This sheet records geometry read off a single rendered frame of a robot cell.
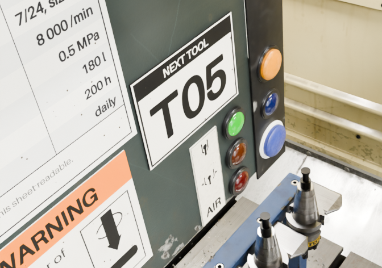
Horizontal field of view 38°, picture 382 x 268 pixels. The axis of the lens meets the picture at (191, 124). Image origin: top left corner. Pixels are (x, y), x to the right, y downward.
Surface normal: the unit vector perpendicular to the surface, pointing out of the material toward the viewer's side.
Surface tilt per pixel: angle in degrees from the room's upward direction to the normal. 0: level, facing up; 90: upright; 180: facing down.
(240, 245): 0
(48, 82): 90
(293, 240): 0
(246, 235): 0
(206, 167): 90
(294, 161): 24
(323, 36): 90
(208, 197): 90
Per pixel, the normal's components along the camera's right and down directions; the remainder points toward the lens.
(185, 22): 0.76, 0.34
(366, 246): -0.38, -0.47
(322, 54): -0.64, 0.55
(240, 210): -0.12, -0.77
